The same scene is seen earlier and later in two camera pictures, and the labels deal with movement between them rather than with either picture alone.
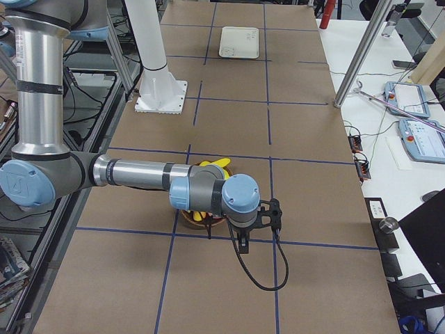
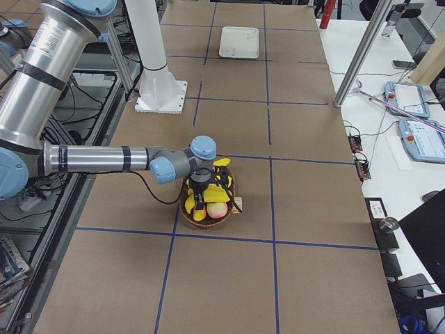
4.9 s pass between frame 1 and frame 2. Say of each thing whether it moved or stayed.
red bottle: stayed
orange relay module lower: stayed
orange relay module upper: stayed
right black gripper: moved
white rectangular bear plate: stayed
